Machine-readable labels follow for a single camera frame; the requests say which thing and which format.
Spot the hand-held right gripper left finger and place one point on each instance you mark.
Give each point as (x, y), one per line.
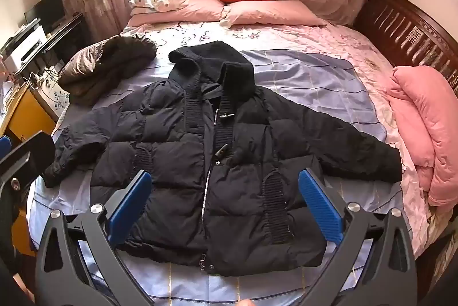
(130, 205)

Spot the dark wooden headboard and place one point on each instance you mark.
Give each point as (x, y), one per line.
(404, 23)

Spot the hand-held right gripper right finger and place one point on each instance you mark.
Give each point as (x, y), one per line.
(320, 205)

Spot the pink pillow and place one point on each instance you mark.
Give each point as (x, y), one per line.
(189, 10)
(268, 13)

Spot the black desk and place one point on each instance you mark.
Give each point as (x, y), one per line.
(68, 32)

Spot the black hooded puffer jacket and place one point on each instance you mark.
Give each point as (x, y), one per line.
(179, 184)

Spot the pink folded quilt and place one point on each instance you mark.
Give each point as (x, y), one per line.
(429, 127)

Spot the yellow wooden cabinet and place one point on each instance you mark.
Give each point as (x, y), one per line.
(30, 112)

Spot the brown puffer jacket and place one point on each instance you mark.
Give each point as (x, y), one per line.
(107, 73)

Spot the blue checked sheet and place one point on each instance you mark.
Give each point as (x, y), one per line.
(304, 84)

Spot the black monitor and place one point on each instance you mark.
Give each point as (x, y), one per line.
(44, 10)

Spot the white printer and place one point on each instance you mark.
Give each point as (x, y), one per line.
(23, 46)

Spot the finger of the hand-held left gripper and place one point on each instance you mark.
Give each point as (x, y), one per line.
(30, 155)

